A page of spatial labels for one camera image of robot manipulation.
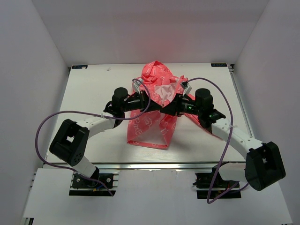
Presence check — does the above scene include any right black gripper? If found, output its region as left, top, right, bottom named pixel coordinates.
left=160, top=93, right=203, bottom=117

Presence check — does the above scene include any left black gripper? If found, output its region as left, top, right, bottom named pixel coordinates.
left=121, top=90, right=162, bottom=113

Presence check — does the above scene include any pink hooded kids jacket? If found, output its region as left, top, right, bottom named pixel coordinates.
left=127, top=61, right=188, bottom=150

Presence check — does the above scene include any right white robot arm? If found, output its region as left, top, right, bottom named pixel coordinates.
left=160, top=94, right=286, bottom=191

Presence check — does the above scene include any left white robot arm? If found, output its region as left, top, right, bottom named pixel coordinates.
left=50, top=91, right=162, bottom=187

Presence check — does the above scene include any right blue corner label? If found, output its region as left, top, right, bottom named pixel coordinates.
left=210, top=63, right=227, bottom=67

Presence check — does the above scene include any blue corner label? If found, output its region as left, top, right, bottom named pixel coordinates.
left=71, top=65, right=88, bottom=69
left=210, top=63, right=227, bottom=67

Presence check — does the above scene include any left blue corner label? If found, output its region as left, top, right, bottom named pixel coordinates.
left=71, top=65, right=88, bottom=69

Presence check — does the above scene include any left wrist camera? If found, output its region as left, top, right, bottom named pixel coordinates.
left=132, top=78, right=143, bottom=93

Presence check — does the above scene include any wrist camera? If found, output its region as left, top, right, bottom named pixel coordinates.
left=132, top=78, right=143, bottom=93
left=180, top=81, right=192, bottom=95

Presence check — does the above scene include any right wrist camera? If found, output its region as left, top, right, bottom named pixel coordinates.
left=180, top=81, right=192, bottom=95

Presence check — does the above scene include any aluminium right side rail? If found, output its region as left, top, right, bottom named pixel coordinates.
left=228, top=64, right=254, bottom=137

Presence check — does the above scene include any aluminium rail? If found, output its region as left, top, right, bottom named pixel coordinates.
left=43, top=161, right=247, bottom=171
left=228, top=64, right=254, bottom=137

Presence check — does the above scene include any aluminium front rail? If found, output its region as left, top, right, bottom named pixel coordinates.
left=43, top=161, right=247, bottom=171

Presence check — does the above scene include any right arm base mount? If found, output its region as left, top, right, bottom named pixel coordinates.
left=192, top=172, right=242, bottom=200

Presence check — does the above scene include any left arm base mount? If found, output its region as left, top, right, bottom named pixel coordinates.
left=69, top=172, right=119, bottom=197

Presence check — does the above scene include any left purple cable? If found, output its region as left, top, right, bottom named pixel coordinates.
left=35, top=78, right=151, bottom=196

